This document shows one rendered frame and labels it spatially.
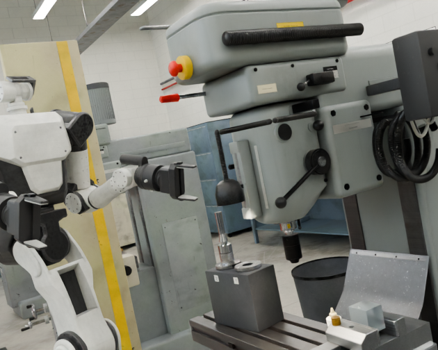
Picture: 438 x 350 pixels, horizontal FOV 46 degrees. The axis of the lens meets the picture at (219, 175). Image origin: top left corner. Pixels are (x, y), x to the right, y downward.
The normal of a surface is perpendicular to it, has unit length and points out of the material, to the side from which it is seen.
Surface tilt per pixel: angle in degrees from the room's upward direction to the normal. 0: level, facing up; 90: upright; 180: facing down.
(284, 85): 90
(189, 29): 90
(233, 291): 90
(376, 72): 90
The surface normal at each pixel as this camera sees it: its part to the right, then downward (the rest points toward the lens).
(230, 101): -0.84, 0.19
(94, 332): 0.65, -0.51
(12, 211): -0.65, 0.06
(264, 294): 0.63, -0.08
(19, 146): 0.79, -0.12
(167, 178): -0.50, 0.25
